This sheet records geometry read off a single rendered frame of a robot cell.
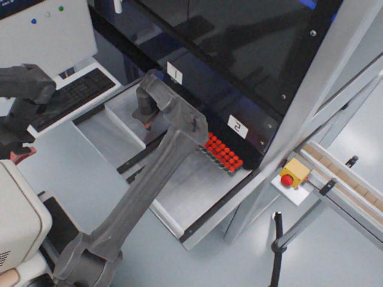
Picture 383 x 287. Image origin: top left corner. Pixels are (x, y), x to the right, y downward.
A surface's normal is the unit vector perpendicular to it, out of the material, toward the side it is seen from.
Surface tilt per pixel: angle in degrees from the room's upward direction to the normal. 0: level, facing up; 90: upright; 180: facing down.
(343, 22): 90
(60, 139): 0
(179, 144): 50
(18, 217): 42
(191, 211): 0
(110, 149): 0
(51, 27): 90
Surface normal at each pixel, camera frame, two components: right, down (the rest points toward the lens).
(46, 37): 0.70, 0.62
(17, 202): 0.55, -0.76
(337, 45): -0.72, 0.55
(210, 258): 0.07, -0.54
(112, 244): 0.30, 0.27
